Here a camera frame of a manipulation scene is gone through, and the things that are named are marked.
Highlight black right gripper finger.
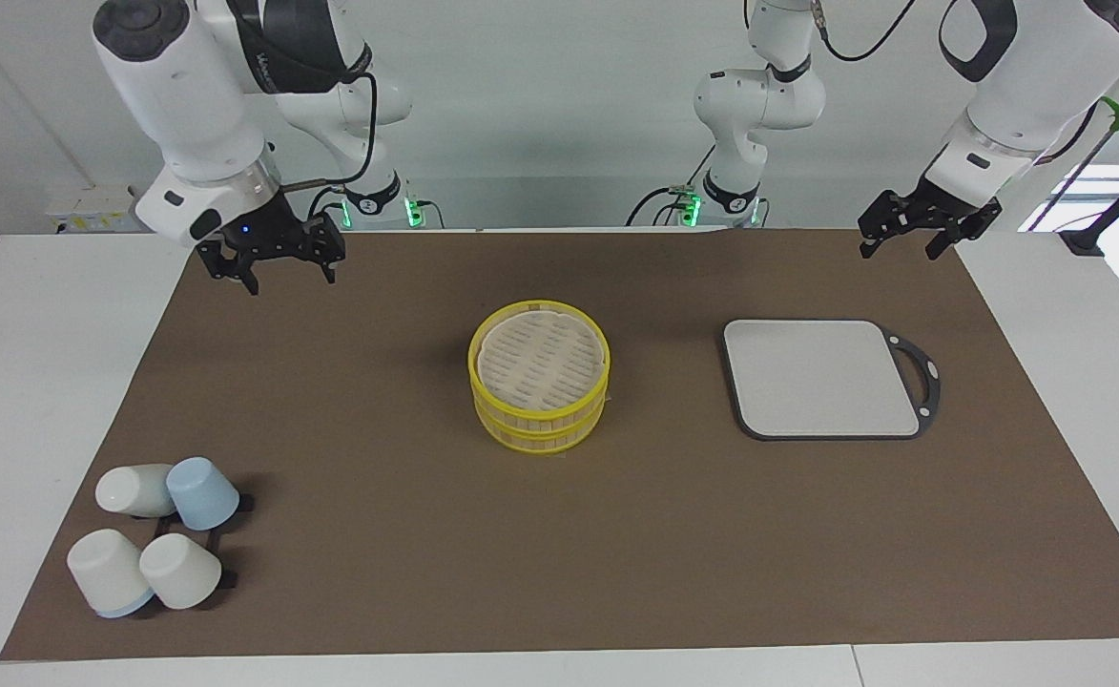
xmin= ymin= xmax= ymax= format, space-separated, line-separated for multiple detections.
xmin=197 ymin=237 xmax=260 ymax=296
xmin=306 ymin=211 xmax=347 ymax=285

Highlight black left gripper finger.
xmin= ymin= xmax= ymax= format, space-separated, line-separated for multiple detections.
xmin=924 ymin=197 xmax=1003 ymax=261
xmin=857 ymin=189 xmax=906 ymax=260

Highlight yellow rimmed bamboo steamer lid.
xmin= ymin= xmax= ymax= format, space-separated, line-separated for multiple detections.
xmin=468 ymin=300 xmax=611 ymax=423

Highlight yellow bamboo steamer base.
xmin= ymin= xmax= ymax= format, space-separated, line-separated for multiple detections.
xmin=474 ymin=386 xmax=610 ymax=455

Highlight white box yellow stickers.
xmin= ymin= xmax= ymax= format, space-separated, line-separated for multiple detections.
xmin=44 ymin=186 xmax=155 ymax=235

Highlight grey cutting board black rim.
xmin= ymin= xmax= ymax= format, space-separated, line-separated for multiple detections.
xmin=721 ymin=319 xmax=942 ymax=442

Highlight light blue cup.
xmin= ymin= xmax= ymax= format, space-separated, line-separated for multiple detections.
xmin=166 ymin=457 xmax=240 ymax=531

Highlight white cup lying sideways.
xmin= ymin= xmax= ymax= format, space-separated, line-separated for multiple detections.
xmin=95 ymin=464 xmax=176 ymax=517

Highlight brown table mat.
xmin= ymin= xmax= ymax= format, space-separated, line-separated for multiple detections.
xmin=0 ymin=227 xmax=1119 ymax=662

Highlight plain white cup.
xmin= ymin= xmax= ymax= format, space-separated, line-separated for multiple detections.
xmin=139 ymin=533 xmax=223 ymax=611

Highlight black cup rack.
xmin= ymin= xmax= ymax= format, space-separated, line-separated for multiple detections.
xmin=153 ymin=493 xmax=255 ymax=589

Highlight white cup with blue rim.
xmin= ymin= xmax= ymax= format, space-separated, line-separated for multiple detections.
xmin=67 ymin=530 xmax=155 ymax=619

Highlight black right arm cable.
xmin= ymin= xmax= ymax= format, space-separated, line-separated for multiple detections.
xmin=282 ymin=43 xmax=379 ymax=192

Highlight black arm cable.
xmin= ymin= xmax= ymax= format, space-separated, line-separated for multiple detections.
xmin=282 ymin=43 xmax=379 ymax=192
xmin=812 ymin=0 xmax=918 ymax=62

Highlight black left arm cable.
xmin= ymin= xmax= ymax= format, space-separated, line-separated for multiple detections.
xmin=812 ymin=0 xmax=918 ymax=62

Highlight black base cables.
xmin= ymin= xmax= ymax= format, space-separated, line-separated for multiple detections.
xmin=626 ymin=143 xmax=717 ymax=227

